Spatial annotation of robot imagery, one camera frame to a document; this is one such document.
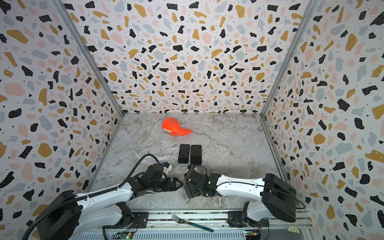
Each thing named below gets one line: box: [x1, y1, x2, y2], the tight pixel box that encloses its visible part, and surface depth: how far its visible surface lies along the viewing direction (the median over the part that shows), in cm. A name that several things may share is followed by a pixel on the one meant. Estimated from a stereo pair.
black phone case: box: [190, 145, 202, 166], surface depth 99 cm
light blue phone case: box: [178, 144, 191, 164], surface depth 99 cm
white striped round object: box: [287, 225, 300, 234], surface depth 73 cm
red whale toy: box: [162, 117, 193, 137], surface depth 109 cm
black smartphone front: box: [178, 144, 190, 164], surface depth 99 cm
